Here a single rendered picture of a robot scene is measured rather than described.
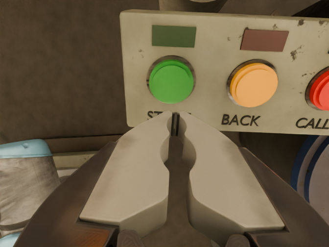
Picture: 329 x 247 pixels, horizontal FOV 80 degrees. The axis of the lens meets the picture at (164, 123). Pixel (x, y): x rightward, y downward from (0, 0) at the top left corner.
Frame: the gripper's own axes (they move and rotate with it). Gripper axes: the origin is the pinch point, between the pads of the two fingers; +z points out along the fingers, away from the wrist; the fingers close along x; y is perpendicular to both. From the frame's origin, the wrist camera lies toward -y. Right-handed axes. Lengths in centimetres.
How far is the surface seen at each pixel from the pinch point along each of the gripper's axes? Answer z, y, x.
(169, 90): 5.6, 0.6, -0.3
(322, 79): 6.0, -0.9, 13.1
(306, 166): 18.8, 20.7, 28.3
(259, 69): 5.6, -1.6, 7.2
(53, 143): 52, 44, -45
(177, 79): 5.6, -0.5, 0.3
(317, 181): 16.7, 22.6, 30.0
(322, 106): 5.9, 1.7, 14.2
